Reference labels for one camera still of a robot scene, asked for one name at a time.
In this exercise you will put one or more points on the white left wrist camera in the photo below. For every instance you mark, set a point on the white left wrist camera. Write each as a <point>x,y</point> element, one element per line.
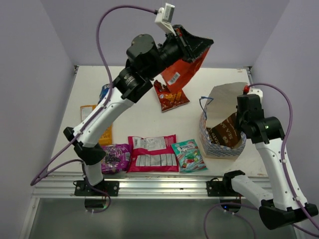
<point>164,17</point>

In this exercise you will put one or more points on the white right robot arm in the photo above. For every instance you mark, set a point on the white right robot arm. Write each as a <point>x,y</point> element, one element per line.
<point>286,204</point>

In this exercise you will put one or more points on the brown sea salt chip bag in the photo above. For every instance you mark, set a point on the brown sea salt chip bag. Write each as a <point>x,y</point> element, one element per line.
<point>225,133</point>

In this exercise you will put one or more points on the blue checkered paper bag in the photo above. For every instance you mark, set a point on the blue checkered paper bag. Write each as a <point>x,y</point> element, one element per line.
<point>220,104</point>

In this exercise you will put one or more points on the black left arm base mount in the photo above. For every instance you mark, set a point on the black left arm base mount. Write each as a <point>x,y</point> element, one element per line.
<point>109,187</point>

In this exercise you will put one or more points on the blue Doritos chip bag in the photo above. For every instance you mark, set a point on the blue Doritos chip bag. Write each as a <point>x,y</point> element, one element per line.
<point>103,92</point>

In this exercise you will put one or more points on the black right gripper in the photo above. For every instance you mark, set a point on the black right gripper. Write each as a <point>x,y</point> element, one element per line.
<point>238,115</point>

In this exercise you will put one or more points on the orange cream cassava chips bag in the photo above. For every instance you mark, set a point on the orange cream cassava chips bag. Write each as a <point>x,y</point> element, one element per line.
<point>180,73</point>

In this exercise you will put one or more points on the aluminium table frame rail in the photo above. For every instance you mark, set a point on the aluminium table frame rail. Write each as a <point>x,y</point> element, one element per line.
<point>145,119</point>

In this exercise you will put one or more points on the red torn chip bag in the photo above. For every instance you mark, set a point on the red torn chip bag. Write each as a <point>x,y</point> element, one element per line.
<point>167,99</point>

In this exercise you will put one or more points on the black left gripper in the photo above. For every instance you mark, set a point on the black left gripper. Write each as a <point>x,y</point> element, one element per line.
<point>191,46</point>

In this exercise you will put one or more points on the purple grape candy bag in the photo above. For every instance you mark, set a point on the purple grape candy bag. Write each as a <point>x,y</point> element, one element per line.
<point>117,158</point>

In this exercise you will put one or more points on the teal Fox's candy bag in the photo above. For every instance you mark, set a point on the teal Fox's candy bag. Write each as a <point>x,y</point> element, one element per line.
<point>188,156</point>

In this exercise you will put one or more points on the orange yellow snack packet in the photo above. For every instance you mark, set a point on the orange yellow snack packet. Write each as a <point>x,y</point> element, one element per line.
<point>99,129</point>

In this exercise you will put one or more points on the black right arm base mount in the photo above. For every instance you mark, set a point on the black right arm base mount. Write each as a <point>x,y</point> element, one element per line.
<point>216,188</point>

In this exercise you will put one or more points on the pink snack bag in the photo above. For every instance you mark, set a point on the pink snack bag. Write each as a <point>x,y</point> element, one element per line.
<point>153,154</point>

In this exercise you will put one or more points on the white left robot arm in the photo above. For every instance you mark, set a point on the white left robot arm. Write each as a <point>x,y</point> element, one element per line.
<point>145,61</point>

